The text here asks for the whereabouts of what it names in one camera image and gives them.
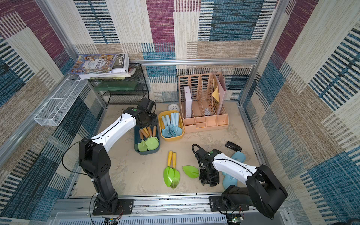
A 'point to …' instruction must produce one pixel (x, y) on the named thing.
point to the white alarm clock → (173, 106)
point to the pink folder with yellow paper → (219, 90)
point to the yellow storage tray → (181, 124)
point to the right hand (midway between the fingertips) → (204, 183)
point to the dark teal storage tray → (136, 138)
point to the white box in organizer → (188, 95)
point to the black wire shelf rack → (131, 90)
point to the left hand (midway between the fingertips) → (154, 121)
